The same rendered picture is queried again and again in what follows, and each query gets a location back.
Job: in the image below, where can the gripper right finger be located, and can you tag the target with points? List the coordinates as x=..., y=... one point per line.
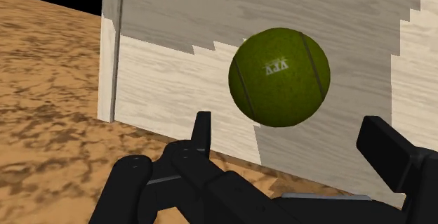
x=393, y=154

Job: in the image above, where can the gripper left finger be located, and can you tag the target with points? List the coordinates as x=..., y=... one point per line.
x=191, y=189

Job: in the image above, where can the green tennis ball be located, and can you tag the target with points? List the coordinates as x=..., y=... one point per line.
x=279, y=79

